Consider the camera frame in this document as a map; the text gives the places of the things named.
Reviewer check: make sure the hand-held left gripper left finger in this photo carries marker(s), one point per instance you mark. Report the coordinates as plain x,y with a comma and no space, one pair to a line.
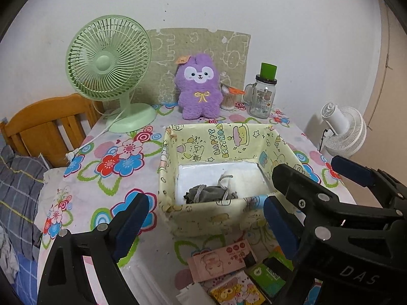
132,225

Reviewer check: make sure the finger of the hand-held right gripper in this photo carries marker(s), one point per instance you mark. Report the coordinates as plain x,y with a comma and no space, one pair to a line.
299,187
351,170

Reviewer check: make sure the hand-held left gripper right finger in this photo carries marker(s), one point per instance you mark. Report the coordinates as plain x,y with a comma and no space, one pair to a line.
279,227

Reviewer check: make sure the green tissue pack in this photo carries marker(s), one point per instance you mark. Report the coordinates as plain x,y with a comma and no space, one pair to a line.
267,276

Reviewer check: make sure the pink tissue pack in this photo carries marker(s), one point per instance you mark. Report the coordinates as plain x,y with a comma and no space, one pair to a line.
219,257

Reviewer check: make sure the yellow printed fabric storage box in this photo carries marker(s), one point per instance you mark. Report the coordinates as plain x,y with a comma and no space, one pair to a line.
206,220

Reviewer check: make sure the yellow bear-print tissue pack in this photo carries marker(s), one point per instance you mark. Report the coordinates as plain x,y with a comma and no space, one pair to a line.
237,290

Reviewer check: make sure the white soft cloth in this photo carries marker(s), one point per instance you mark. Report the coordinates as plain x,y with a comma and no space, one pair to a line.
248,181

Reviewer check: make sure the white fan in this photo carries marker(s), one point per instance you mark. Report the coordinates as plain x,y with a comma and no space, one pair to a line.
346,130

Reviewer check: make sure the white paper packet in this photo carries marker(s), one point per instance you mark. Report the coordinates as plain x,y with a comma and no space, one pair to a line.
192,295

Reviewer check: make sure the glass jar with green lid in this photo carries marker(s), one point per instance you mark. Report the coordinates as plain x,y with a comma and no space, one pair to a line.
262,98

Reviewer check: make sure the beige wooden cabinet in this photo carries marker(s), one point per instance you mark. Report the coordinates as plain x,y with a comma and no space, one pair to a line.
394,70

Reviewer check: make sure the cotton swab container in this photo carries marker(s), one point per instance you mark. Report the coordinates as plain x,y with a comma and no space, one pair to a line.
229,100

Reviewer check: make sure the grey plaid pillow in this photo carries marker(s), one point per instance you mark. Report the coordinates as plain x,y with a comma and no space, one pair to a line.
19,197

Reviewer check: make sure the wooden bed headboard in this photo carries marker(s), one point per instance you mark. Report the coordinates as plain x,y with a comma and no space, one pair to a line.
41,127

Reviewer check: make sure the purple plush bunny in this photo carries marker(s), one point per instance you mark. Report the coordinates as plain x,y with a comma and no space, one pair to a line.
198,98

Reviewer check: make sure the green desk fan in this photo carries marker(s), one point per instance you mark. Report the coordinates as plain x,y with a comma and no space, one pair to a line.
106,63

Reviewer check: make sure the green printed wall mat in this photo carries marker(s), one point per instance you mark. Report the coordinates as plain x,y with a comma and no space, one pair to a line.
165,50

